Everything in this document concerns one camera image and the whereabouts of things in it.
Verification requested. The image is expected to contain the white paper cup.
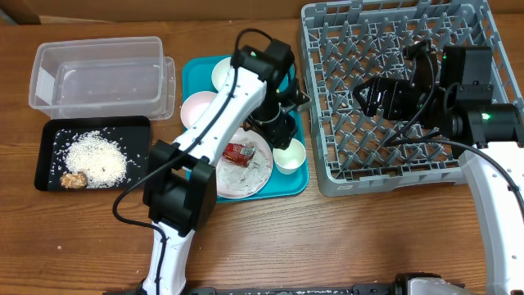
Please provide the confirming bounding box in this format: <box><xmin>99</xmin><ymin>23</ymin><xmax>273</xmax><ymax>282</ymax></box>
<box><xmin>273</xmin><ymin>138</ymin><xmax>306</xmax><ymax>175</ymax></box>

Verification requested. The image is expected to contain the red snack wrapper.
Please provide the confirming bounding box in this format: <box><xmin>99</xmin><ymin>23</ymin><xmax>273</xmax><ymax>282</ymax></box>
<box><xmin>223</xmin><ymin>143</ymin><xmax>256</xmax><ymax>167</ymax></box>

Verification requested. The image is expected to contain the white bowl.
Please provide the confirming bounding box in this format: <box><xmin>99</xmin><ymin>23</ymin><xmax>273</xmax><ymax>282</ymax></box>
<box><xmin>211</xmin><ymin>57</ymin><xmax>231</xmax><ymax>91</ymax></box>

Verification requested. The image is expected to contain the white tissue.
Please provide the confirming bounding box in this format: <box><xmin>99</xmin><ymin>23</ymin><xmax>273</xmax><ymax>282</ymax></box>
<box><xmin>217</xmin><ymin>157</ymin><xmax>272</xmax><ymax>198</ymax></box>

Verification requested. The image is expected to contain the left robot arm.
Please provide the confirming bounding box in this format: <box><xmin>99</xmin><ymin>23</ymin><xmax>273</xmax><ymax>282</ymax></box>
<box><xmin>112</xmin><ymin>39</ymin><xmax>310</xmax><ymax>294</ymax></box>

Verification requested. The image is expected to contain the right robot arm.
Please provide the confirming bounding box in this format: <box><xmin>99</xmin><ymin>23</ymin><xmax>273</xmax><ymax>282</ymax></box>
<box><xmin>352</xmin><ymin>41</ymin><xmax>523</xmax><ymax>294</ymax></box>

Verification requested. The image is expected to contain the grey dishwasher rack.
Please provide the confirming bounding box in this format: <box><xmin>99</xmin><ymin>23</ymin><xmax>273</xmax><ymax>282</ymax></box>
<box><xmin>301</xmin><ymin>0</ymin><xmax>523</xmax><ymax>197</ymax></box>

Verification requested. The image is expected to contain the black waste tray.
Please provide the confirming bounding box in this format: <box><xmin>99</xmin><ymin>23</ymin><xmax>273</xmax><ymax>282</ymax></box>
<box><xmin>34</xmin><ymin>116</ymin><xmax>151</xmax><ymax>192</ymax></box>

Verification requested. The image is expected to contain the white round plate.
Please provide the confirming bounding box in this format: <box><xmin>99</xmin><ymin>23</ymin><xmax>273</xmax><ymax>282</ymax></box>
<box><xmin>216</xmin><ymin>128</ymin><xmax>273</xmax><ymax>199</ymax></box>

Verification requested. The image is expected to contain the pink bowl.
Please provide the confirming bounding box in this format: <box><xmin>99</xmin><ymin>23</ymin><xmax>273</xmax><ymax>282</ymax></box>
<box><xmin>180</xmin><ymin>91</ymin><xmax>217</xmax><ymax>129</ymax></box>

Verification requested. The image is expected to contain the teal plastic tray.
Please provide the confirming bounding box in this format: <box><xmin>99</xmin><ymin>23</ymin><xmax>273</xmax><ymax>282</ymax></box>
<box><xmin>182</xmin><ymin>55</ymin><xmax>309</xmax><ymax>203</ymax></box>

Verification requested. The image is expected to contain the clear plastic bin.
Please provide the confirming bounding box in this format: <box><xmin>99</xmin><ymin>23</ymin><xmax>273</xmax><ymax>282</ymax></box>
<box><xmin>29</xmin><ymin>36</ymin><xmax>176</xmax><ymax>120</ymax></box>

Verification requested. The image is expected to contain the pile of white rice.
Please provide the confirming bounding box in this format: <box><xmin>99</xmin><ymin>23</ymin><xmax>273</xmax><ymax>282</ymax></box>
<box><xmin>47</xmin><ymin>128</ymin><xmax>138</xmax><ymax>190</ymax></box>

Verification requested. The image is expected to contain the brown food scrap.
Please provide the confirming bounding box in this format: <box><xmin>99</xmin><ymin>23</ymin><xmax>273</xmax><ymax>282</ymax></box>
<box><xmin>60</xmin><ymin>171</ymin><xmax>88</xmax><ymax>189</ymax></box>

